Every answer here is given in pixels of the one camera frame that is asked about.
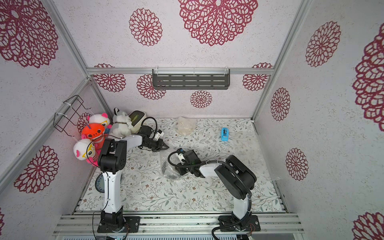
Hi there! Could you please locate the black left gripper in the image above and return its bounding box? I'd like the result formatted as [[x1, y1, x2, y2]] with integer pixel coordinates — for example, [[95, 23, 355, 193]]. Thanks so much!
[[144, 138, 170, 153]]

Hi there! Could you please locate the clear bubble wrap sheet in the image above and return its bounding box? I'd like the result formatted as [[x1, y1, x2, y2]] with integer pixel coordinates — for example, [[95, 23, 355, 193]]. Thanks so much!
[[174, 116, 198, 136], [160, 160, 184, 182]]

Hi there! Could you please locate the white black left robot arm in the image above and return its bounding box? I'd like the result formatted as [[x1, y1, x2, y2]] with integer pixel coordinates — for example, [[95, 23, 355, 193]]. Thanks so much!
[[98, 135, 169, 214]]

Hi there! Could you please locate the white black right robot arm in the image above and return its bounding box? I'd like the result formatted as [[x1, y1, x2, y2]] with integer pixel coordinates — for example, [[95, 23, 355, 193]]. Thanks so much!
[[168, 150, 257, 221]]

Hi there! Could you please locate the grey white husky plush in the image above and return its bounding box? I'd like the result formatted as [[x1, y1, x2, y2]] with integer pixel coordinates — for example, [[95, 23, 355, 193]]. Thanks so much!
[[109, 108, 133, 138]]

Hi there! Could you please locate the floral table mat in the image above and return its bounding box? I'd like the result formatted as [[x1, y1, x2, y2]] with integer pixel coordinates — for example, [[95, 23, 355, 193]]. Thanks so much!
[[78, 117, 286, 213]]

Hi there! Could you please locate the blue tape dispenser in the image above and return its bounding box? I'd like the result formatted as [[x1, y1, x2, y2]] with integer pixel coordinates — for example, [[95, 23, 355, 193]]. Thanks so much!
[[221, 128, 229, 142]]

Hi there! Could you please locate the white pink plush toy top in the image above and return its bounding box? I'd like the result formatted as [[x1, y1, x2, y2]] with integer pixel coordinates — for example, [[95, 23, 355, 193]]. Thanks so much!
[[87, 113, 112, 129]]

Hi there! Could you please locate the orange red plush toy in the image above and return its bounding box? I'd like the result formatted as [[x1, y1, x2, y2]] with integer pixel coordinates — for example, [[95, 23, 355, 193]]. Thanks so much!
[[81, 123, 105, 140]]

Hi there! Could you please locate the blue patterned green plate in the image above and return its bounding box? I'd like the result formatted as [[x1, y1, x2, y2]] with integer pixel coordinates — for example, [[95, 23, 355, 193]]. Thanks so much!
[[95, 173, 105, 193]]

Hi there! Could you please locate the white plush with yellow glasses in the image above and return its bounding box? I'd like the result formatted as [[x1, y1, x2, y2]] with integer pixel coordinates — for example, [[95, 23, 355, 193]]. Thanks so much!
[[73, 139, 101, 167]]

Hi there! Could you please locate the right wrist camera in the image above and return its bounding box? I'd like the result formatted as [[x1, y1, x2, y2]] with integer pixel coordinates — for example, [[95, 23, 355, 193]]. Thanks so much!
[[177, 149, 201, 165]]

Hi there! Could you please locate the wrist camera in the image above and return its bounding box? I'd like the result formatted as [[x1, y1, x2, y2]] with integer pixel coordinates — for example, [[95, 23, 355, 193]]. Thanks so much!
[[177, 149, 201, 165], [138, 117, 164, 141]]

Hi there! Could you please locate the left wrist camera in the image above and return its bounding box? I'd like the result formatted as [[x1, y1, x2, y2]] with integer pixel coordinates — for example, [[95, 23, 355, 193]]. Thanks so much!
[[138, 117, 164, 141]]

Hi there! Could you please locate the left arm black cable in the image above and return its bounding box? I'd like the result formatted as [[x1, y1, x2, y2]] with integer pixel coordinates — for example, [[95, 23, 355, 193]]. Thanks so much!
[[85, 134, 121, 169]]

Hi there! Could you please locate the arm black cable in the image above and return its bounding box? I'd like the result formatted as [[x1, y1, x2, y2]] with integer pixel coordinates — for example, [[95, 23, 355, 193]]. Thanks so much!
[[85, 134, 121, 169], [167, 148, 256, 240]]

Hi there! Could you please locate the grey wall shelf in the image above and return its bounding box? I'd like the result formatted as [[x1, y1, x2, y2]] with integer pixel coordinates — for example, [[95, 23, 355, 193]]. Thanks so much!
[[152, 69, 231, 90]]

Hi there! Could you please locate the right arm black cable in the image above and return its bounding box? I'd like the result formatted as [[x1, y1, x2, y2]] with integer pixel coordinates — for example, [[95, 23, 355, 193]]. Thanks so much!
[[167, 148, 256, 240]]

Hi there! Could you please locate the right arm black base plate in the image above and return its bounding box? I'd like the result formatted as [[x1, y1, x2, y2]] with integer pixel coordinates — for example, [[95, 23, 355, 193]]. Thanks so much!
[[218, 212, 261, 232]]

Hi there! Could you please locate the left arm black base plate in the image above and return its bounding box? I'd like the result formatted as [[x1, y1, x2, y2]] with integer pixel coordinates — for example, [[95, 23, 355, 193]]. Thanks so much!
[[97, 210, 141, 233]]

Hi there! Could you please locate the black wire basket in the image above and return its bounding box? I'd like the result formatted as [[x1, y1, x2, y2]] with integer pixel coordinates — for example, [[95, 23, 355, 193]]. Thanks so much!
[[53, 95, 91, 140]]

